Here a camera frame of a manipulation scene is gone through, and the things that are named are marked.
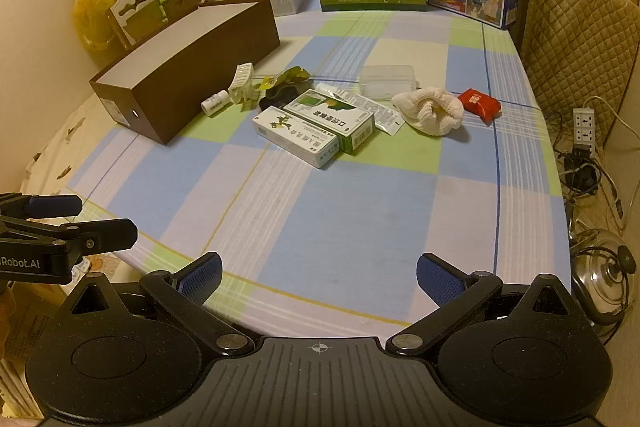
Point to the yellow snack packet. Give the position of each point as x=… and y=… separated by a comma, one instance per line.
x=265, y=83

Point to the checked tablecloth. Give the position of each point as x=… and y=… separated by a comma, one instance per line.
x=350, y=217

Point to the white knitted cloth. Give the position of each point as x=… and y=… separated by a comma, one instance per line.
x=430, y=112

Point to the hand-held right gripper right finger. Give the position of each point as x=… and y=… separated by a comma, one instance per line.
x=440, y=279

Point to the small white bottle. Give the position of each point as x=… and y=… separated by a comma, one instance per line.
x=214, y=102

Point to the black power adapter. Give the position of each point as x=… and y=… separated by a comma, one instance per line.
x=580, y=174

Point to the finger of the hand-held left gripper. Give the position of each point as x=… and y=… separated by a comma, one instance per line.
x=107, y=234
x=55, y=206

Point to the white ointment tube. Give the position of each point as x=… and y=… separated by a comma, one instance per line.
x=372, y=107

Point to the clear plastic box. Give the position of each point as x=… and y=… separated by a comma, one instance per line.
x=387, y=79

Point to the steel pot lid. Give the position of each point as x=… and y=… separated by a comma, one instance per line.
x=600, y=272

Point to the white carved chair back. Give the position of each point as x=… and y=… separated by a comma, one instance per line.
x=131, y=19

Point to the large white box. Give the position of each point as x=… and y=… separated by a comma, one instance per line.
x=210, y=52

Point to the dark purple velvet scrunchie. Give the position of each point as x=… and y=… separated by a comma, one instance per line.
x=282, y=96

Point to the white medicine box green print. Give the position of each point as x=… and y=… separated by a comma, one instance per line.
x=295, y=139

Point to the small red printed packet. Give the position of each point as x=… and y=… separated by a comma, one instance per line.
x=479, y=103

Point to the large flat cardboard box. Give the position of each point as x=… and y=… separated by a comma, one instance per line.
x=60, y=147

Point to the quilted beige chair cover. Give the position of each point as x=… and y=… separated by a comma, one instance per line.
x=570, y=37

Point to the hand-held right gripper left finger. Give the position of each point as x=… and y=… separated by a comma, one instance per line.
x=202, y=278

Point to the yellow plastic bag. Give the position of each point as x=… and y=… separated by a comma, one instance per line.
x=95, y=12

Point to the white power strip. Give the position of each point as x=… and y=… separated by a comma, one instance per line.
x=582, y=127

